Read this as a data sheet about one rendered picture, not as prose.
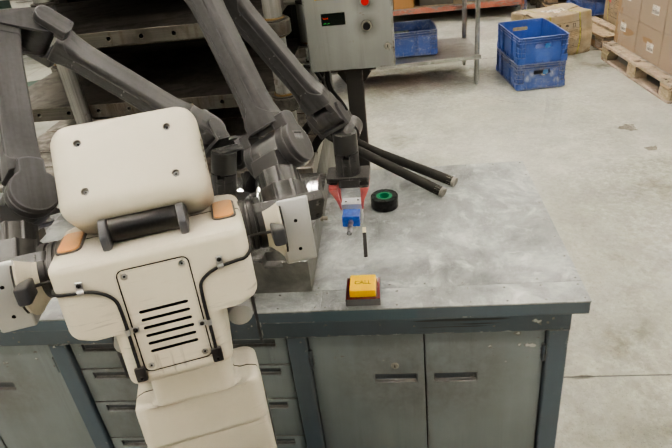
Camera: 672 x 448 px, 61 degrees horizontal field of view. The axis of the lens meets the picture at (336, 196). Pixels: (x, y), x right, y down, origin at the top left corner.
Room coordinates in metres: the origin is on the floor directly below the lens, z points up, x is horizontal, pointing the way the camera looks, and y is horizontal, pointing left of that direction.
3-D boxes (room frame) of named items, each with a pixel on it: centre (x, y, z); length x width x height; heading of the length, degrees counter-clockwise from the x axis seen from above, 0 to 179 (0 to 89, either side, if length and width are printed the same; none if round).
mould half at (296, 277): (1.36, 0.18, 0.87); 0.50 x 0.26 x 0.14; 173
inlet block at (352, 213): (1.18, -0.03, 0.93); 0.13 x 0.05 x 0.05; 171
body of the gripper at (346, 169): (1.22, -0.04, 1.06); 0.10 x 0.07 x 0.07; 81
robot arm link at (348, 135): (1.23, -0.04, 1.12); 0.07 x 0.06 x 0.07; 167
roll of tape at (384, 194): (1.46, -0.14, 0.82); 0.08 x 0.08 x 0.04
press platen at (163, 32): (2.31, 0.65, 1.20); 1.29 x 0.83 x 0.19; 83
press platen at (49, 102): (2.31, 0.65, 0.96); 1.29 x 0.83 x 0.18; 83
